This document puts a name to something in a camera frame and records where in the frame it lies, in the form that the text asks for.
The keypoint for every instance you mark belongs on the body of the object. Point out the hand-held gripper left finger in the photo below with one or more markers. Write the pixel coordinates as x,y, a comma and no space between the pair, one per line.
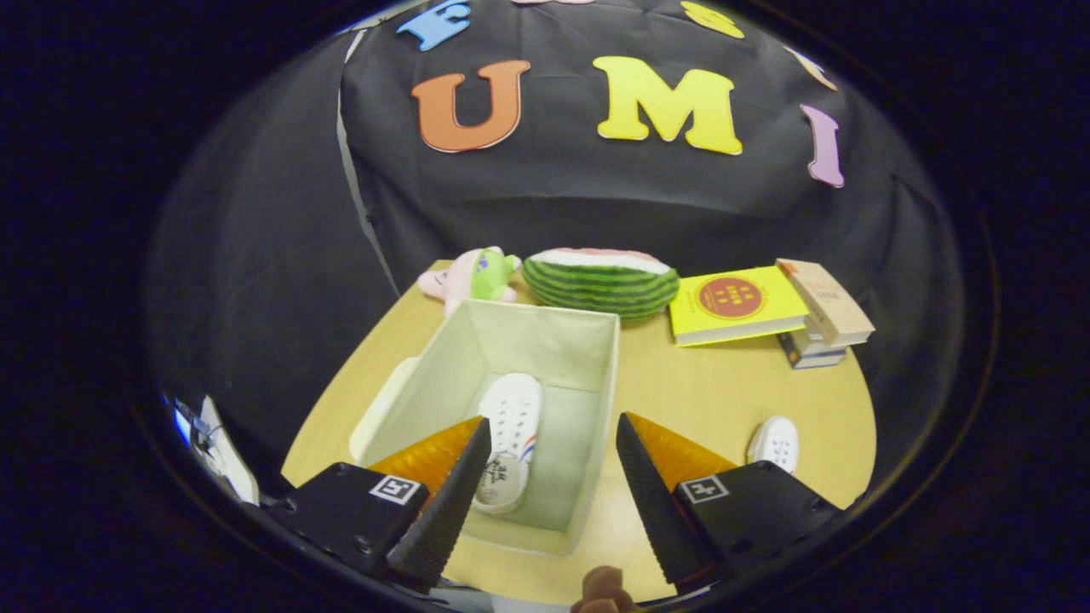
443,511

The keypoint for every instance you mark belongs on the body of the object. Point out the yellow book red circle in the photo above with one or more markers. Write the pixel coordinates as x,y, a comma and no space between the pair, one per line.
732,302

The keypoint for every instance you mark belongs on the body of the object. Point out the pale fabric storage box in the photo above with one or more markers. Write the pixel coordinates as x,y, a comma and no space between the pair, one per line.
545,340

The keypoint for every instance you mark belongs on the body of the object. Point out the tan cover book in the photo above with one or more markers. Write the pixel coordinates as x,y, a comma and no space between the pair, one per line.
826,302

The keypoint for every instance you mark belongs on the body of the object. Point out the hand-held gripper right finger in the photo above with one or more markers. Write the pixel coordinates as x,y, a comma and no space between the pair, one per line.
660,511

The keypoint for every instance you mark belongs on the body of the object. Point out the pink green plush toy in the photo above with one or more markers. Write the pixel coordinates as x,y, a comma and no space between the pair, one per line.
477,277

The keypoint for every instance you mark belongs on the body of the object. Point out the white canvas shoe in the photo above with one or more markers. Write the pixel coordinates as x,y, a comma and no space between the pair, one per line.
515,409
777,443

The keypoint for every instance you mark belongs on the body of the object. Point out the watermelon slice plush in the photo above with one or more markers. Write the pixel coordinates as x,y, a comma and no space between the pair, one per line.
600,285

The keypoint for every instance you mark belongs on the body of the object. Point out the white paperback book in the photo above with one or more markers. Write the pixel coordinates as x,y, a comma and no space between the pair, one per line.
819,345

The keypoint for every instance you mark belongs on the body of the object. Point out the black backdrop cloth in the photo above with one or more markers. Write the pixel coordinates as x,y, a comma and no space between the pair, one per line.
553,204

